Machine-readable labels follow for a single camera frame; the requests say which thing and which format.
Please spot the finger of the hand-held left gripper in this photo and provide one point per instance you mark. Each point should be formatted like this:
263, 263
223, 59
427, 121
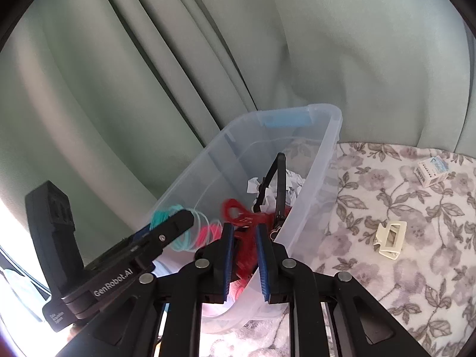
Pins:
141, 235
167, 232

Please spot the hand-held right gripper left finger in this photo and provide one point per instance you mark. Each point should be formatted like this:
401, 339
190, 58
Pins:
227, 264

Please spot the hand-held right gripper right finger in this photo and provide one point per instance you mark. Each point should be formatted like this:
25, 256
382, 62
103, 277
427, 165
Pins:
262, 264

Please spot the red hair claw clip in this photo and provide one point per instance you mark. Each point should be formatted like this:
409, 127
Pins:
243, 256

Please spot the black headband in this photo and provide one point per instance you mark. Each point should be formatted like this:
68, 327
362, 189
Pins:
280, 186

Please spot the white paper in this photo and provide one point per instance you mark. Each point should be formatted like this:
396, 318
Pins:
293, 186

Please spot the clear plastic storage bin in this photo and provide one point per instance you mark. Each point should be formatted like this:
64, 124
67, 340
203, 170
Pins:
241, 145

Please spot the beige hair claw clip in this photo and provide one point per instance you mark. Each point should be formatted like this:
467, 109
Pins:
383, 230

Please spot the pale green curtain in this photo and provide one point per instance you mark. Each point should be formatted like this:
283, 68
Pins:
186, 63

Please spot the small white box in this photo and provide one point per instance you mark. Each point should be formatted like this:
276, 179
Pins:
427, 173

